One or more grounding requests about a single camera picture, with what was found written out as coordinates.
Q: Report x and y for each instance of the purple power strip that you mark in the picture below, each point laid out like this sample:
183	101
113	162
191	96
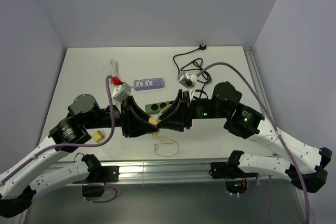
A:
148	84

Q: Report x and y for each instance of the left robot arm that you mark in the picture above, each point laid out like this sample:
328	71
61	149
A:
27	181

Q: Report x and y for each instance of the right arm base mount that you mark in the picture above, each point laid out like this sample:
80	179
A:
236	181

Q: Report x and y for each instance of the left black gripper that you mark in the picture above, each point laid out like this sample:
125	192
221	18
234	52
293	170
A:
128	107

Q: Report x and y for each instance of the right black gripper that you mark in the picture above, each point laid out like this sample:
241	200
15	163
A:
176	119

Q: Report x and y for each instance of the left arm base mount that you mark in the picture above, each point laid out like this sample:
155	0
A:
94	186

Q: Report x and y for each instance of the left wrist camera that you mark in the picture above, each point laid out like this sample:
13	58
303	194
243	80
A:
121	90

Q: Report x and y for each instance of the aluminium right rail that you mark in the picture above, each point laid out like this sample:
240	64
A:
259	88

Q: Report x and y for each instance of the yellow plug adapter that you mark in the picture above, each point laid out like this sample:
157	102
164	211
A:
98	136

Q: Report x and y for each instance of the orange charger plug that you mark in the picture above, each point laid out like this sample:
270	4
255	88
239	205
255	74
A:
154	122

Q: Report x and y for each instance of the green power strip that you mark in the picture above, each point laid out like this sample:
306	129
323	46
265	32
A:
155	108

